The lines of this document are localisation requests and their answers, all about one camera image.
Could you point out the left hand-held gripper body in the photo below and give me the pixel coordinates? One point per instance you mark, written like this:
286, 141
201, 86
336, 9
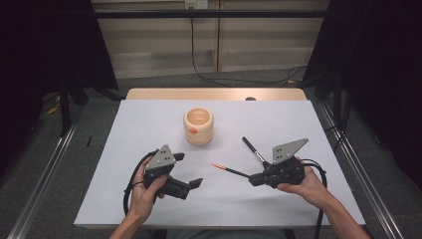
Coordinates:
161, 161

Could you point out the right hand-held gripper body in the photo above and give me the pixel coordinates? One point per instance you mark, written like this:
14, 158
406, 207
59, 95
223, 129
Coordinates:
287, 172

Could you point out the black makeup brush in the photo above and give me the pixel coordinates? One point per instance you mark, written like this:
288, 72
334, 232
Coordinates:
253, 149

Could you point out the cream ringed holder orange beak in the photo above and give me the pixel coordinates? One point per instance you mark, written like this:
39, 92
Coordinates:
199, 132

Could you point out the person's right hand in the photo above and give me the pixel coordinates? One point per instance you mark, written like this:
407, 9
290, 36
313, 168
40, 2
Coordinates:
312, 189

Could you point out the person's left hand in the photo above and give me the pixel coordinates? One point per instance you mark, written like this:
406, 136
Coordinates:
142, 199

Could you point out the white table mat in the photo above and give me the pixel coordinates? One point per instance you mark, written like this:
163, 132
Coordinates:
232, 205

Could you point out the small black stick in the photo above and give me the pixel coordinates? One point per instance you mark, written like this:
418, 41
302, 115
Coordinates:
89, 141

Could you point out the dark round table grommet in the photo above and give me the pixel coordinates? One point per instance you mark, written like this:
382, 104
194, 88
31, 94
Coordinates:
250, 98

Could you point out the black metal stand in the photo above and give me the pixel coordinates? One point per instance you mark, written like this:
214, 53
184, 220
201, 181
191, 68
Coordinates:
65, 109

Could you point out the yellow floor tape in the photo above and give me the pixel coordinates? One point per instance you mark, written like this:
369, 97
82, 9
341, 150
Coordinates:
53, 109

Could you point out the black curtain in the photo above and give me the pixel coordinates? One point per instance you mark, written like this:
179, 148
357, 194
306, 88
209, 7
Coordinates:
381, 66
40, 49

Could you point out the black horizontal bar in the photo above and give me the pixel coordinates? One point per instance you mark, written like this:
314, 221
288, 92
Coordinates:
149, 14

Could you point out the aluminium floor rail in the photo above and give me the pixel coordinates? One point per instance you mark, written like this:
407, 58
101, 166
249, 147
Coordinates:
43, 186
361, 169

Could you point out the white wall socket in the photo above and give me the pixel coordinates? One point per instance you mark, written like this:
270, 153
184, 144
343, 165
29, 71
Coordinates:
195, 4

